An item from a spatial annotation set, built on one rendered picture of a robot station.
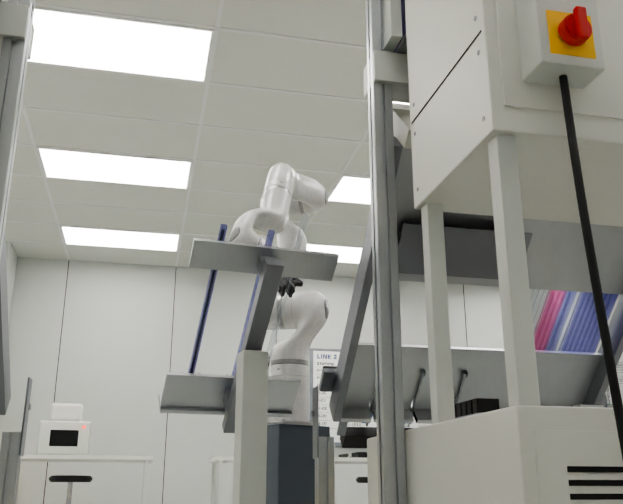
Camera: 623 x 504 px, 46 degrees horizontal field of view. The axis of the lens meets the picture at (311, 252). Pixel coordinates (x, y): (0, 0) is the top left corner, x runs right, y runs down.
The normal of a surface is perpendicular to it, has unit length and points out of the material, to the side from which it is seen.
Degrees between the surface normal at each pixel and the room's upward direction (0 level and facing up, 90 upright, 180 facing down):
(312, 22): 180
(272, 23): 180
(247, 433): 90
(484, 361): 136
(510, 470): 90
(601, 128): 90
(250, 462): 90
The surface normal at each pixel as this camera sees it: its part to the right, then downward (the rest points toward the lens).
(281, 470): 0.56, -0.25
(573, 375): 0.15, 0.47
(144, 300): 0.22, -0.30
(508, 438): -0.98, -0.07
